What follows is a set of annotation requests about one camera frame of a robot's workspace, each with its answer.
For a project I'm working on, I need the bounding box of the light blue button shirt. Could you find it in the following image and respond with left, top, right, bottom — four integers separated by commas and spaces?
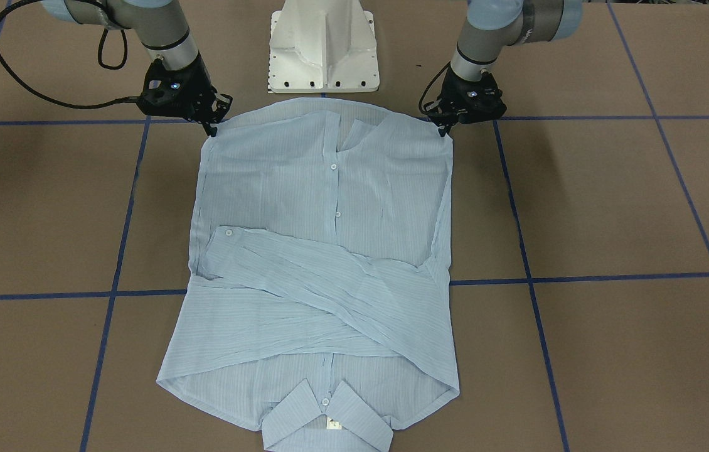
156, 98, 460, 451

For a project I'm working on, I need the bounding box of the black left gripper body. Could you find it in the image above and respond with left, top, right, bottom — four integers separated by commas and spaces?
418, 65, 508, 125

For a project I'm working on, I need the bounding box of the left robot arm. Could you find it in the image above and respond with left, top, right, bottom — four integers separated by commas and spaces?
418, 1, 583, 137

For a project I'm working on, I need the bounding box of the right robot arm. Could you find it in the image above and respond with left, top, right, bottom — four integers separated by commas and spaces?
42, 1, 232, 137

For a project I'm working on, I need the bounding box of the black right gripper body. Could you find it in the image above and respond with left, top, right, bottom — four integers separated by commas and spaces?
136, 55, 233, 124

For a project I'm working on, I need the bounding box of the white central pedestal column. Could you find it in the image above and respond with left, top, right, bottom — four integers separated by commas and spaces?
267, 1, 380, 94

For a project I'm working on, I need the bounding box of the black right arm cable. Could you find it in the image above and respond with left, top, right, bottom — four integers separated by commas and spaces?
0, 0, 142, 110

